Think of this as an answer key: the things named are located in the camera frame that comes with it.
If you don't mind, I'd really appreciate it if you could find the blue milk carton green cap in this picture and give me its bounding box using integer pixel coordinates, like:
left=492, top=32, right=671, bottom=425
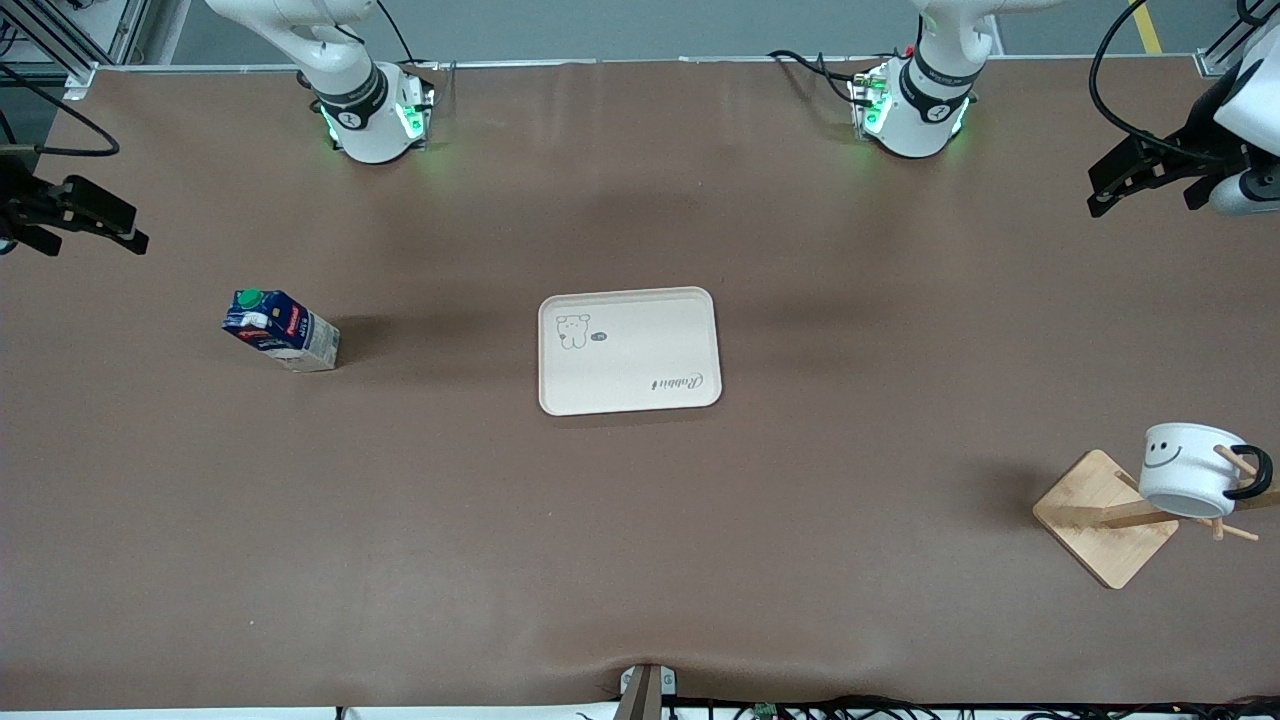
left=222, top=288, right=342, bottom=374

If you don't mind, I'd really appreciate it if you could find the white smiley cup black handle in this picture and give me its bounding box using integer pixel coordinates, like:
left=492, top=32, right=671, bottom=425
left=1138, top=422, right=1274, bottom=520

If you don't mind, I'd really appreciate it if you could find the wooden cup rack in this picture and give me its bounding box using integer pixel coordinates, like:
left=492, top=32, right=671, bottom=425
left=1032, top=445, right=1280, bottom=591

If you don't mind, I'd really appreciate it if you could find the cream rectangular tray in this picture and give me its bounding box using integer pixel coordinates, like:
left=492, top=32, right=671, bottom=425
left=538, top=287, right=724, bottom=417

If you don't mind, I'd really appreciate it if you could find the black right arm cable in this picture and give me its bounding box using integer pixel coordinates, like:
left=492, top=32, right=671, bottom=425
left=0, top=65, right=121, bottom=159

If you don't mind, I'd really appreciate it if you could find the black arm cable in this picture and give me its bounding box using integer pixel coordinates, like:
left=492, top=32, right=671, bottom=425
left=1090, top=0, right=1216, bottom=151
left=0, top=65, right=121, bottom=159

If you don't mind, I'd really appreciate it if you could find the aluminium frame post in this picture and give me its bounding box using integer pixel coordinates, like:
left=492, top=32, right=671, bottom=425
left=1195, top=0, right=1280, bottom=79
left=0, top=0, right=151, bottom=101

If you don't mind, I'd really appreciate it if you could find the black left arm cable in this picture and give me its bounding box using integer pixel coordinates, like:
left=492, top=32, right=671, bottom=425
left=1090, top=0, right=1216, bottom=151

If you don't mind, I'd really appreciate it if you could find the black base cable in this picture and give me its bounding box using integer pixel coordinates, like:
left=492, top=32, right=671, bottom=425
left=375, top=0, right=446, bottom=76
left=768, top=48, right=876, bottom=106

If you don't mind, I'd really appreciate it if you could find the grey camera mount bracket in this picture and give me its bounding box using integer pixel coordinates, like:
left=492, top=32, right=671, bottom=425
left=614, top=662, right=679, bottom=720

